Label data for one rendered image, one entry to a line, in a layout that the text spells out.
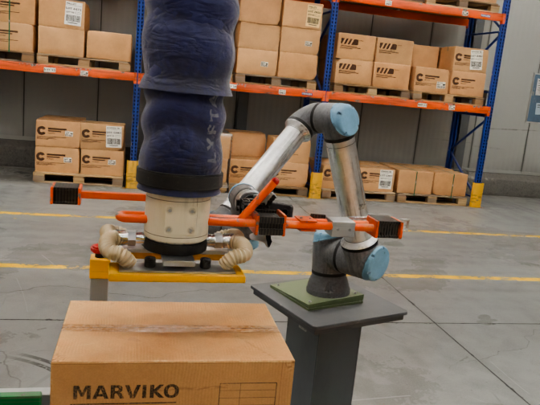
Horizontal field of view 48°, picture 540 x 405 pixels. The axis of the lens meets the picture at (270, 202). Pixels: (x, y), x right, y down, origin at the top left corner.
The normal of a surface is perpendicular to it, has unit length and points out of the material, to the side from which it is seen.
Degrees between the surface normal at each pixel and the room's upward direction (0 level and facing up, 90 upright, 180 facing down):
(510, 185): 90
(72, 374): 90
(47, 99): 90
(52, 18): 91
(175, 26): 73
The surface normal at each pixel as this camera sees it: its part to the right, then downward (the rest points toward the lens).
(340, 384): 0.52, 0.22
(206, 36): 0.38, -0.04
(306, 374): -0.85, 0.02
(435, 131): 0.20, 0.21
